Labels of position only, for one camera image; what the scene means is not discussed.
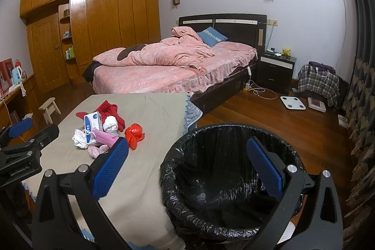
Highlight plaid bag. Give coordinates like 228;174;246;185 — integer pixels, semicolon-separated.
297;62;339;107

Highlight dark wooden headboard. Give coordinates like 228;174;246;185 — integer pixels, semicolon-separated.
179;13;268;55

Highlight white bathroom scale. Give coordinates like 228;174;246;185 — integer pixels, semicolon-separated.
280;96;306;110

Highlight red plastic bag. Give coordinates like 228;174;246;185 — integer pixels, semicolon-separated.
125;123;145;150

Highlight white cable on floor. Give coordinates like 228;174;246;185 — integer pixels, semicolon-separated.
242;65;278;101

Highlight small white stool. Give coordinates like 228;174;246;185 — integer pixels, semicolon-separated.
39;97;62;124

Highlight wooden wardrobe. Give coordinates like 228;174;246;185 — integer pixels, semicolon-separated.
20;0;161;93

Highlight pink duvet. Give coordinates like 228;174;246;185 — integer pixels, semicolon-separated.
93;27;215;69

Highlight white tissue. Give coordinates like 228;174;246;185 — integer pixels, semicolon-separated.
72;129;97;149

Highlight yellow plush toy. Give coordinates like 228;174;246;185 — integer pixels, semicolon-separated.
281;48;291;57

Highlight wooden desk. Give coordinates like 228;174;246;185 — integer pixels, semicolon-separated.
1;74;42;145

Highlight pink cloth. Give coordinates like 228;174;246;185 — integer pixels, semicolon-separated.
87;129;119;159

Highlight dark patterned curtain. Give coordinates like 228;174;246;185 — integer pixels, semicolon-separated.
344;0;374;244

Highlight blue pillow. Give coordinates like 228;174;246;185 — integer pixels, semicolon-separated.
198;27;228;48

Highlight red fleece cloth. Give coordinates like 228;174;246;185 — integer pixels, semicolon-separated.
76;100;126;131

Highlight beige table cloth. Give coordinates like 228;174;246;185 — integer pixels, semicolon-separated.
41;93;201;249

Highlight white booklet on floor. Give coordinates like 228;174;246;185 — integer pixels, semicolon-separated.
337;115;348;129

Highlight bed with pink sheet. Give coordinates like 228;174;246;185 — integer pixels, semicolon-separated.
92;42;257;114

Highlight white blue cotton pad box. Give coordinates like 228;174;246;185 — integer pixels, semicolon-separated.
83;111;103;131

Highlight black lined trash bin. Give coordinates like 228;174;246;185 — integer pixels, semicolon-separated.
160;124;306;247

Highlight red white scale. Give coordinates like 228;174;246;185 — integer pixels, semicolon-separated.
308;97;326;113

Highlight red picture frame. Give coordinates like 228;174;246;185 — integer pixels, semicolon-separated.
0;58;14;93

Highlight black white nightstand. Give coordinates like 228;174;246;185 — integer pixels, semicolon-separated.
257;53;297;95

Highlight blue electric kettle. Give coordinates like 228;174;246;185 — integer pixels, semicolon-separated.
12;66;23;84

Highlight black clothes on bed end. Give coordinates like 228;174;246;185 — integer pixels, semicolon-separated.
82;61;102;83

